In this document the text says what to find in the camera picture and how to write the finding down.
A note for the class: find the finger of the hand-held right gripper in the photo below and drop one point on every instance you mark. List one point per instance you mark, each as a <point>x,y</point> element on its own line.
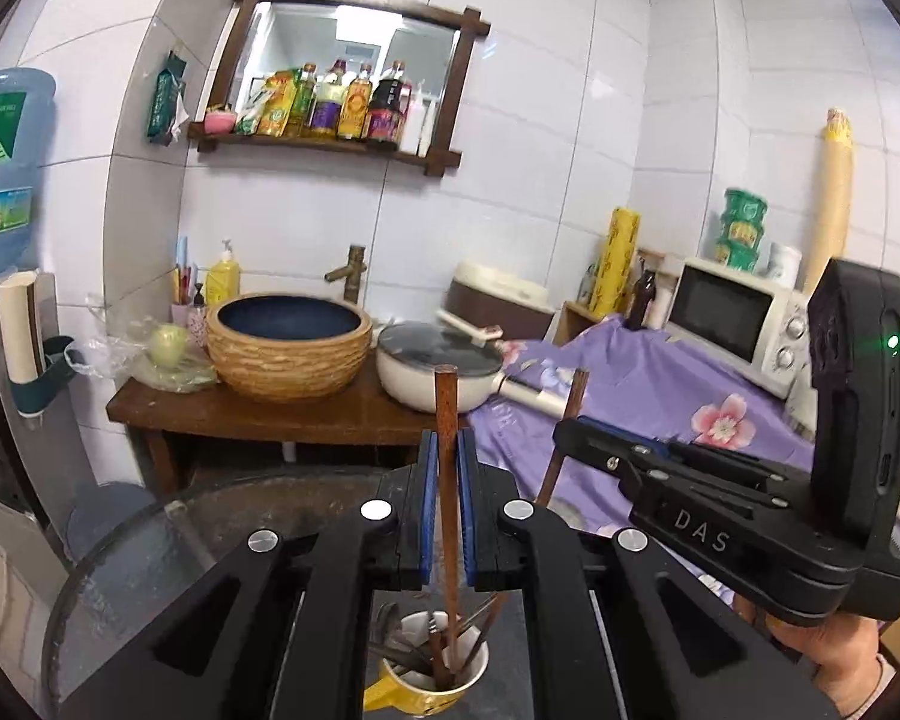
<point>720,459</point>
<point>600,454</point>

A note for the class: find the yellow dish soap bottle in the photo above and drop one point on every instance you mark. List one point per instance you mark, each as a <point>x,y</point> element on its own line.
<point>223,281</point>

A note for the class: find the beige rolled mat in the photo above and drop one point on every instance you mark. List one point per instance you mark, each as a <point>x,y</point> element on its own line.
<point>829,202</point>

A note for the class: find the purple floral cloth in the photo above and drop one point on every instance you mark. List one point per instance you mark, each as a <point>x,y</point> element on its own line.
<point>645,382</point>

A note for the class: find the wooden framed mirror shelf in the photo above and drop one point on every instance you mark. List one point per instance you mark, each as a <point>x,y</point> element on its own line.
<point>322,154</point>

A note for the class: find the white microwave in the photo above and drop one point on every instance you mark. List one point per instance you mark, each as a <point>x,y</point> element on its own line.
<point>727,315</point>

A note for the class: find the woven pattern basin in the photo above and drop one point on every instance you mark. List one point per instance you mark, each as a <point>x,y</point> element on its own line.
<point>289,364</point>

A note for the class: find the brown glass bottle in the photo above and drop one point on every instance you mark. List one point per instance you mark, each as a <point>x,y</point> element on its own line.
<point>641,304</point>

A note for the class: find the small clear bottle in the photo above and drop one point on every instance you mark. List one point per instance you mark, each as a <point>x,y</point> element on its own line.
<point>586,289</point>

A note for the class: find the yellow film roll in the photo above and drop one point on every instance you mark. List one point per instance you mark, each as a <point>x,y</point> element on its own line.
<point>615,262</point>

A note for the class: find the bronze faucet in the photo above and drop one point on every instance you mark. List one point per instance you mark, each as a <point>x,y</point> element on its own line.
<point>354,274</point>

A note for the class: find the wooden washstand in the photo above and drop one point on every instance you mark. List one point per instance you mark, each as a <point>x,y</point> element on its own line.
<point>270,420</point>

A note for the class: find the white pan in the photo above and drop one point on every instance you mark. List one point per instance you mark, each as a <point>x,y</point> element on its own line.
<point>412,390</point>

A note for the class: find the dark soy sauce bottle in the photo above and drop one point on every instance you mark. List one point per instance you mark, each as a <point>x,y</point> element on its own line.
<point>386,116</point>

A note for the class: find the teal cup holder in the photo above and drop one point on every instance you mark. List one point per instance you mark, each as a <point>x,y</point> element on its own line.
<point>49,382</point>

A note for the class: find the pink bowl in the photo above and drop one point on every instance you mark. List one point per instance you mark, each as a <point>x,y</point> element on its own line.
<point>220,121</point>

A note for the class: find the person's right forearm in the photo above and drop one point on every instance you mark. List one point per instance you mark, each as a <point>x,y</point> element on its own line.
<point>886,690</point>

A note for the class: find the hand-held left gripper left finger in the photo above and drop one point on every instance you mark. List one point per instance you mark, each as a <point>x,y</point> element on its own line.
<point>427,510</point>

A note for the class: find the yellow label bottle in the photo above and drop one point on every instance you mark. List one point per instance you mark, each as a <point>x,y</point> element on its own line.
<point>355,109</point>

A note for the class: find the glass pan lid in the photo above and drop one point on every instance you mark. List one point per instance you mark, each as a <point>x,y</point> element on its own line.
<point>420,349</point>

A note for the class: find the wooden box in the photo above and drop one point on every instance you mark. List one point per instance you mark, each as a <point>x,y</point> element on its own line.
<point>574,322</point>

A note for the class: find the white paper cup tube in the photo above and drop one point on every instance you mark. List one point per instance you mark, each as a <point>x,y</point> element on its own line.
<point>21,330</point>

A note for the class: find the grey round container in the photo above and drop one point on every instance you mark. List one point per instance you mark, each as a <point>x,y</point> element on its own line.
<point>109,521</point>

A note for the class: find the grey water dispenser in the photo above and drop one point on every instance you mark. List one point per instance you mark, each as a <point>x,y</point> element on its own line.
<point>22,450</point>

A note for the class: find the brown white rice cooker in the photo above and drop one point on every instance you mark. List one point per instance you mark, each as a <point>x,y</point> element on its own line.
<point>495,300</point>

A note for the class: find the green yellow packet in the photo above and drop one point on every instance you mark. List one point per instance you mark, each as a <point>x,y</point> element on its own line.
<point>249,116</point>

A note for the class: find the white paper roll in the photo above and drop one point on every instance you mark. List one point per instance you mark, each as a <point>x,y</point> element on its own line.
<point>781,264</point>

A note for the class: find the steel ladle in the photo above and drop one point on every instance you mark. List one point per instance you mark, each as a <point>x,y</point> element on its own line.
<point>391,641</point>

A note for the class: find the green oil bottle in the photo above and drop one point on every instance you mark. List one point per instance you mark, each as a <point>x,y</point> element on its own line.
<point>303,105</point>

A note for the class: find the green apple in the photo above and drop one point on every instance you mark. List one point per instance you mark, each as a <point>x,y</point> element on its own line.
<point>169,346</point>

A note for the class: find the yellow cup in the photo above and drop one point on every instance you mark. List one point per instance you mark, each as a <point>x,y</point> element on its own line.
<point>420,694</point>

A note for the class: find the person's right hand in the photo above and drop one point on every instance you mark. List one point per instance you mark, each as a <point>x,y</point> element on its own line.
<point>832,660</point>

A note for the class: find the white rice spoon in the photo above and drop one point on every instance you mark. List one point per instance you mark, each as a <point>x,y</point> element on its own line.
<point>465,326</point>

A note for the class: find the blue water jug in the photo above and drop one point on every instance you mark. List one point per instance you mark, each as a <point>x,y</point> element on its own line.
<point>4,165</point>

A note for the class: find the green hanging packet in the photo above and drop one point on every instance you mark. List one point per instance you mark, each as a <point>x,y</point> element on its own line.
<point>166,97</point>

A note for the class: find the clear plastic bag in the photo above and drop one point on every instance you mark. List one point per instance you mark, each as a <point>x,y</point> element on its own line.
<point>116,356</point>

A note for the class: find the purple label bottle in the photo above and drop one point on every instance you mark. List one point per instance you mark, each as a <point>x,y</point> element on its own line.
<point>327,109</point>

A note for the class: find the pink cup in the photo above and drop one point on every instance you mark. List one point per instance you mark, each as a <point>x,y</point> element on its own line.
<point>181,313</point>

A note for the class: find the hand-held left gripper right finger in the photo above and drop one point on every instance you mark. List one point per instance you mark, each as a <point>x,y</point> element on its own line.
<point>466,510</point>

